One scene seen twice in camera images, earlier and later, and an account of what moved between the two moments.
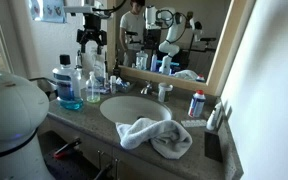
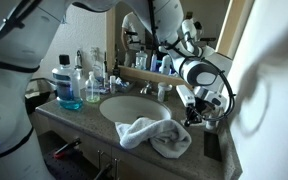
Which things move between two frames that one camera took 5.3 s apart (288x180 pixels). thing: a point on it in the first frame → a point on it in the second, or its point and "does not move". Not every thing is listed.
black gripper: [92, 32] → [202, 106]
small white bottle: [113, 84] does not move
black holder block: [212, 147] does not move
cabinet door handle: [116, 159] does not move
